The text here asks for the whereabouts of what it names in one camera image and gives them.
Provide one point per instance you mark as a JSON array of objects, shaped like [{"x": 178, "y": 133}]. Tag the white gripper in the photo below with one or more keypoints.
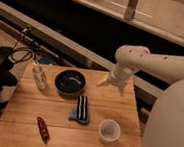
[{"x": 118, "y": 77}]

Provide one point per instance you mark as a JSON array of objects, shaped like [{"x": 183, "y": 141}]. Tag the clear plastic bottle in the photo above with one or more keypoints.
[{"x": 39, "y": 76}]

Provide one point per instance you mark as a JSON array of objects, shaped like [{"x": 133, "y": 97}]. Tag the dark blue ceramic bowl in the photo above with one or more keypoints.
[{"x": 70, "y": 82}]

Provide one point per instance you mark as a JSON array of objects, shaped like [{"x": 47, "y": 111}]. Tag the blue object behind table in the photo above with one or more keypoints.
[{"x": 45, "y": 60}]

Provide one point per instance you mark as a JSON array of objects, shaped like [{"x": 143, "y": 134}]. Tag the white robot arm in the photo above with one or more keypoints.
[{"x": 165, "y": 125}]

